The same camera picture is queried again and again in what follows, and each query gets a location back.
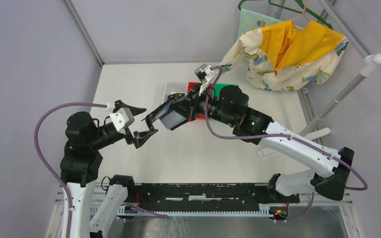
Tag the black leather card holder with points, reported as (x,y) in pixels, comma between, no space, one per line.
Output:
(170,120)

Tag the pink clothes hanger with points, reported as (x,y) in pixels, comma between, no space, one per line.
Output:
(303,15)

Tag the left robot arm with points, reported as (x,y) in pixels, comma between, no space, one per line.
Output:
(80,167)

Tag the green plastic bin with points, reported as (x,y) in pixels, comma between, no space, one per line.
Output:
(218,88)

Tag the green clothes hanger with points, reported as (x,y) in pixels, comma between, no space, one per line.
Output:
(320,18)

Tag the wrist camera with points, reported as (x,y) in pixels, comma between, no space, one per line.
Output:
(206,76)
(122,119)

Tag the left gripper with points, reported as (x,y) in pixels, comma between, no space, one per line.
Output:
(139,137)

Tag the light green towel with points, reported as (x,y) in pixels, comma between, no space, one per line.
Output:
(249,23)

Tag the white plastic bin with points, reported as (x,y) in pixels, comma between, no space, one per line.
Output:
(171,88)

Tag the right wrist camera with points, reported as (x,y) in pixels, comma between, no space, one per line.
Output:
(206,76)

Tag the yellow cream children's jacket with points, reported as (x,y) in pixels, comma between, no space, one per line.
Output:
(322,50)

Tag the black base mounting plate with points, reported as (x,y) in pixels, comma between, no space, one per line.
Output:
(205,197)

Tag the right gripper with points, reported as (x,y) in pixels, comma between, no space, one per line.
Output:
(189,105)

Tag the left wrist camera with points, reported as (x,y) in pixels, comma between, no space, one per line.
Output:
(122,119)

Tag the white cable tray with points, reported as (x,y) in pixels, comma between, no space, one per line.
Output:
(263,211)

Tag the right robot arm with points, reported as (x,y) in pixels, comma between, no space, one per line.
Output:
(328,169)

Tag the white clothes rack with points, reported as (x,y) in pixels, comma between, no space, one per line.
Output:
(356,121)

